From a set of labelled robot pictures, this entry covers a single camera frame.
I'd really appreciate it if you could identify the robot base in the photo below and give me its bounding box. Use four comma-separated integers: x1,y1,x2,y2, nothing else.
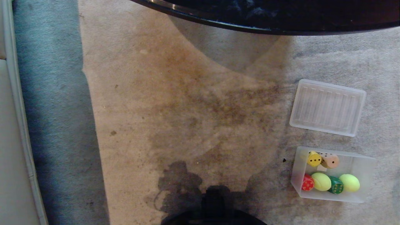
161,186,268,225

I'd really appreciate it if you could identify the clear plastic box lid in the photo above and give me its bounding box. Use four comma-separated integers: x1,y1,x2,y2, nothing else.
289,79,367,137

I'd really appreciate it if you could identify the yellow-green tennis ball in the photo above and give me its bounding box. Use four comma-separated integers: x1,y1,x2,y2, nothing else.
339,174,360,192
311,172,332,192

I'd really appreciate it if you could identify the clear plastic box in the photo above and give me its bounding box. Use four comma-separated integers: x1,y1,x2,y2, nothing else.
290,146,377,203

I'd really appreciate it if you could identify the yellow die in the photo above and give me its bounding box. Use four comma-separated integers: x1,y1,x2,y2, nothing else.
307,151,322,167

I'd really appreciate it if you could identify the black round table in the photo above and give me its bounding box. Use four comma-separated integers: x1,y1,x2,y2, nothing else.
130,0,400,36

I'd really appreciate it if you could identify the red die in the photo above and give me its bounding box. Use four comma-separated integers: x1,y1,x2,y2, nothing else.
302,174,315,191

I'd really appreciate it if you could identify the natural wood die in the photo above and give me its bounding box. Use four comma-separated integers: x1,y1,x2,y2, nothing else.
319,152,340,169

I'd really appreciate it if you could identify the green die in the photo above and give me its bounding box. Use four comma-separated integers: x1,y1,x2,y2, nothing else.
327,176,344,194

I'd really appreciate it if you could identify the beige sofa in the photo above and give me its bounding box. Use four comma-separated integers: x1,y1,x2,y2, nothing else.
0,0,49,225

